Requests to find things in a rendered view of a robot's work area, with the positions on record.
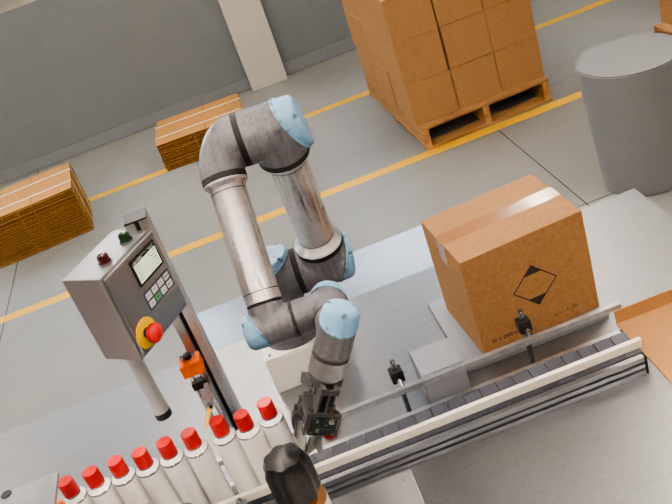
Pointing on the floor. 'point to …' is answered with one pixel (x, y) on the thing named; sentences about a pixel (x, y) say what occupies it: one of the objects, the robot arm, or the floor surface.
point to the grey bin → (630, 110)
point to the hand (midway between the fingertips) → (305, 447)
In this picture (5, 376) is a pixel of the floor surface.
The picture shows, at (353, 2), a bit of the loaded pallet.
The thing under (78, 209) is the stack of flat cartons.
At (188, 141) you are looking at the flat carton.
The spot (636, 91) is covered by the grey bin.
